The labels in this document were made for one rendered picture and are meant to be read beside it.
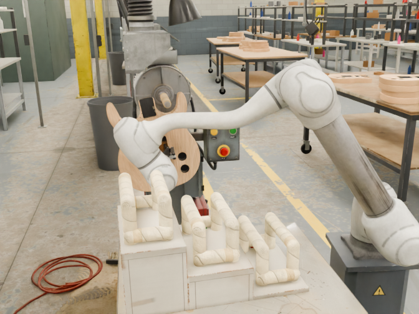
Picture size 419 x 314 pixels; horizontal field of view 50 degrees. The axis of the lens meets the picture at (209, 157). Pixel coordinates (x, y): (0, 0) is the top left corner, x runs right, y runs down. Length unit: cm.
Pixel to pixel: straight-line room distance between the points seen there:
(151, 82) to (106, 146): 283
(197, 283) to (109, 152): 381
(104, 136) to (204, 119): 331
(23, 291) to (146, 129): 179
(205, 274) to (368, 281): 90
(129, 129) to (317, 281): 75
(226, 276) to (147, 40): 96
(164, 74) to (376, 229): 108
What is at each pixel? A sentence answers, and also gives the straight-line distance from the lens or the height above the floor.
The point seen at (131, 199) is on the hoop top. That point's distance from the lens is 103.
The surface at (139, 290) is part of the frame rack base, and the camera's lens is 108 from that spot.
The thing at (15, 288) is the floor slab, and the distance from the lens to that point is 313.
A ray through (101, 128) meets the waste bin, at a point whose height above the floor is 47.
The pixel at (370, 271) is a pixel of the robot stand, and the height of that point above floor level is 67.
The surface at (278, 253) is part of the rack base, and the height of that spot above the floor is 94.
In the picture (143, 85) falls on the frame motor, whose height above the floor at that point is 130.
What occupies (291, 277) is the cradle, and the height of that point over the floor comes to 96.
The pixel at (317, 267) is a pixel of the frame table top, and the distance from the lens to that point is 131.
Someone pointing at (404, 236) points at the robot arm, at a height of 91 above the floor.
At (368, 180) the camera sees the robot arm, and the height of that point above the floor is 108.
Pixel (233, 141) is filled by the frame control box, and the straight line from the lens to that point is 213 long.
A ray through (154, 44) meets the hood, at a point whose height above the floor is 149.
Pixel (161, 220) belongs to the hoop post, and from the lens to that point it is 105.
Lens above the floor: 161
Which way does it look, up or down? 18 degrees down
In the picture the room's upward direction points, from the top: 1 degrees counter-clockwise
